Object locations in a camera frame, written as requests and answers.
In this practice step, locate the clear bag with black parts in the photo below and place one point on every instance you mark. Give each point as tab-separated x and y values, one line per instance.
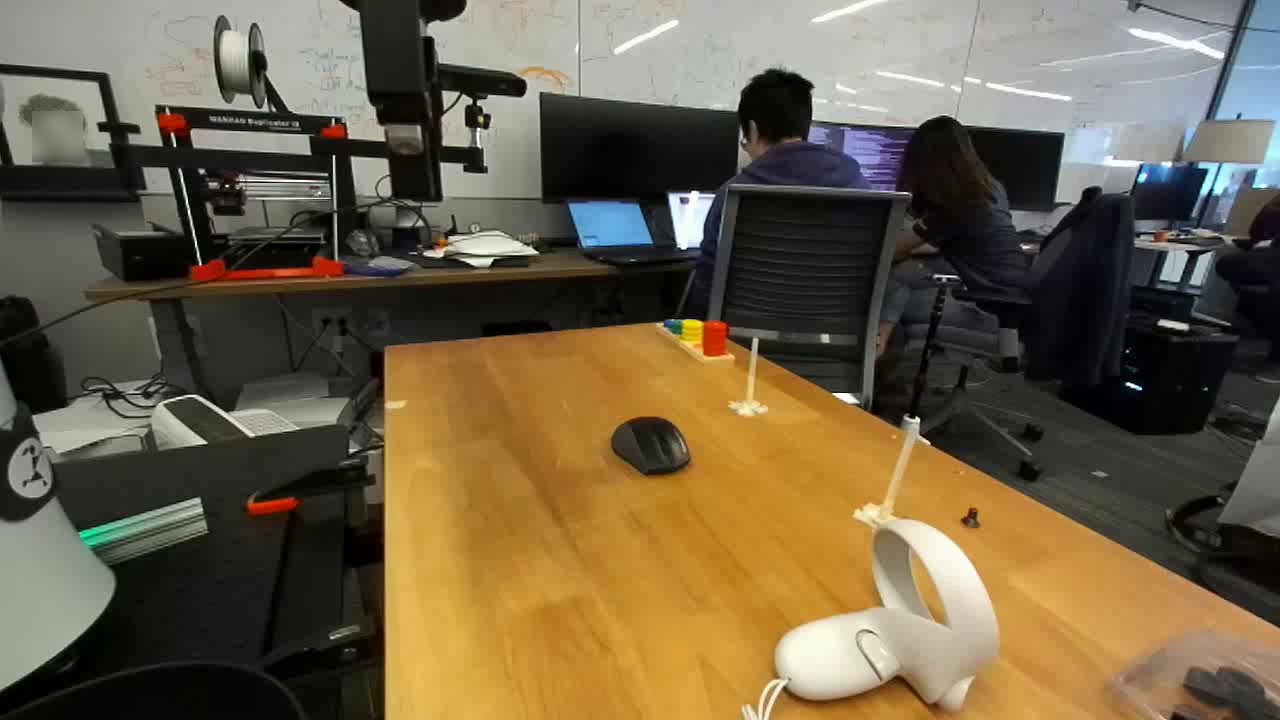
1200	679

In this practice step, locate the black box on desk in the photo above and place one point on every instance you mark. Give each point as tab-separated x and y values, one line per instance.
140	253

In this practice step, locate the black camera on stand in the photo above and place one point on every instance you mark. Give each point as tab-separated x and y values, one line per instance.
477	82

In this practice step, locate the green glowing tube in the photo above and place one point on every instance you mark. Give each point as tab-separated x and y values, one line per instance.
145	530

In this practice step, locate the person in purple hoodie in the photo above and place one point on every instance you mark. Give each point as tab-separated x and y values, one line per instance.
781	158

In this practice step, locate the white filament spool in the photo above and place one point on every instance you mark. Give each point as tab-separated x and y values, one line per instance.
238	59

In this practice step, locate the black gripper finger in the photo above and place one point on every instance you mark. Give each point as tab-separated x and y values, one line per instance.
400	165
428	165

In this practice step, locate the person with long dark hair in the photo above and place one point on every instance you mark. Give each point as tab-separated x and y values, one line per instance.
960	215

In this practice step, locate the red and black 3D printer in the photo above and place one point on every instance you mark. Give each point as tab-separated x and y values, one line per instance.
254	186

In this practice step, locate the white paper stack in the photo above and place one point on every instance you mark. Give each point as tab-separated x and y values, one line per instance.
481	248

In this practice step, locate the framed portrait picture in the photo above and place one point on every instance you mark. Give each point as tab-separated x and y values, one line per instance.
56	128

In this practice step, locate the black swivel office chair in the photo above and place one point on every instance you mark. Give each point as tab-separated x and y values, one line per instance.
983	384

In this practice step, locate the tall white plastic post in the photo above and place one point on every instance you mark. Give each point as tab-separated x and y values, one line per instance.
897	472

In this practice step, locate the dark jacket on chair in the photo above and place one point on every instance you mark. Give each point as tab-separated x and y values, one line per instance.
1081	285

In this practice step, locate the large black monitor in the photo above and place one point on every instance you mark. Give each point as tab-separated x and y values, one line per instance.
636	145

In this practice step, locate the monitor with purple screen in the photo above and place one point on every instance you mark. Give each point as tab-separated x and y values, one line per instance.
865	151

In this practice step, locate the black computer mouse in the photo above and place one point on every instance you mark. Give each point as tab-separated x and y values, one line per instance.
651	443

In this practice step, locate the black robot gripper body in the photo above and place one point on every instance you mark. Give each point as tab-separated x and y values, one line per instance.
396	60

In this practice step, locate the colourful toy block set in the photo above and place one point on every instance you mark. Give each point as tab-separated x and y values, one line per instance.
700	337

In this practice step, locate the white cone with black band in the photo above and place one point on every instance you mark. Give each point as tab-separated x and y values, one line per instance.
36	560

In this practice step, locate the black round bin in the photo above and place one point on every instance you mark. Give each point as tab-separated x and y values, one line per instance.
161	693

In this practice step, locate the small black screw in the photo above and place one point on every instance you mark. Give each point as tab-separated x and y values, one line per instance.
971	515

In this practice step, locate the laptop with white screen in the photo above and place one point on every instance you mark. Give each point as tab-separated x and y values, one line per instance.
689	216

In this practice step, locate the short white plastic post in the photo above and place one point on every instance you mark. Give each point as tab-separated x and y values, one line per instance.
748	382

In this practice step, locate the black monitor with dark screen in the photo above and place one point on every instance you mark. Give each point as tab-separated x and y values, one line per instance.
1026	160

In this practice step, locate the laptop with blue screen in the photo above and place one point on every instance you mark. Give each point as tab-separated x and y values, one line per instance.
611	224

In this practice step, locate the grey mesh office chair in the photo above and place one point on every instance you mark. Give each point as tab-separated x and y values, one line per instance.
804	273

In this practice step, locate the white VR controller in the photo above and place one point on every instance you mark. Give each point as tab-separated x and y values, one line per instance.
889	636

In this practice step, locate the brown background desk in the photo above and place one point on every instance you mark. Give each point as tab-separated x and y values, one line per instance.
384	281

